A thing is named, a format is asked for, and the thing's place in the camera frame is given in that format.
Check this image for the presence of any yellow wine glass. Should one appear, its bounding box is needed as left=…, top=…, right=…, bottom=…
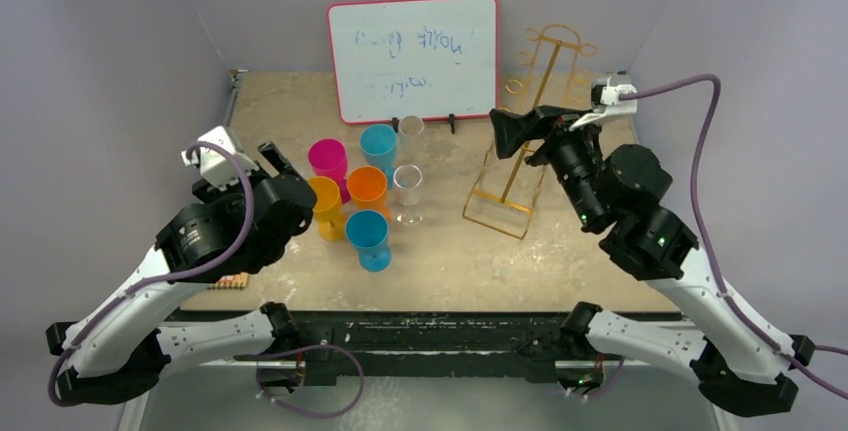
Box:
left=307, top=176, right=346, bottom=241

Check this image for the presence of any pink wine glass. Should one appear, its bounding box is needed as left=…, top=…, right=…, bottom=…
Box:
left=308, top=138, right=350, bottom=204

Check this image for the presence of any orange wine glass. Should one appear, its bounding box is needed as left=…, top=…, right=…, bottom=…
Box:
left=347, top=166, right=391, bottom=220

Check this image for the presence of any light blue wine glass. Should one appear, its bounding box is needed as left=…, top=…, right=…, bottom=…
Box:
left=359, top=124, right=397, bottom=189

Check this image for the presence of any clear wine glass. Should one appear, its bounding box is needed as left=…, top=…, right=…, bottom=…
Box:
left=397, top=115, right=425, bottom=165
left=393, top=164, right=423, bottom=227

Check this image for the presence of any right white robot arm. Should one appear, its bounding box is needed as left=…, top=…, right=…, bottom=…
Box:
left=489, top=105, right=814, bottom=417

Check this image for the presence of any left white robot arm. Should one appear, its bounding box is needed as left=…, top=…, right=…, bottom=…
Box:
left=46, top=141, right=317, bottom=407

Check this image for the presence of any orange small circuit board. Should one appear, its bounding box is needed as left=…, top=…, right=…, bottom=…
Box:
left=208, top=273, right=250, bottom=290

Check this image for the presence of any red framed whiteboard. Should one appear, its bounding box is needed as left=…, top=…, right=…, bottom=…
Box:
left=327, top=0, right=499, bottom=125

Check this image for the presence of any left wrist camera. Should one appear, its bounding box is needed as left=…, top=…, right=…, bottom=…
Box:
left=181, top=126, right=259, bottom=191

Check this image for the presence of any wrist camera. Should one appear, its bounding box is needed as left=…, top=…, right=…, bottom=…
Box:
left=181, top=126, right=259, bottom=191
left=569, top=75, right=638, bottom=131

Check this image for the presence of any gold wire wine glass rack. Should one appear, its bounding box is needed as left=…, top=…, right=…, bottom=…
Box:
left=461, top=23, right=597, bottom=240

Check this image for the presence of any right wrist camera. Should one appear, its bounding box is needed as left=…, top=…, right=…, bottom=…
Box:
left=569, top=75, right=638, bottom=131

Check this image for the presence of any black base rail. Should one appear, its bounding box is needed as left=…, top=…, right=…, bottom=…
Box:
left=262, top=311, right=597, bottom=386

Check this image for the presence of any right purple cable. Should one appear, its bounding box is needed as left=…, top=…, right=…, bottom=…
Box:
left=569, top=73, right=848, bottom=403

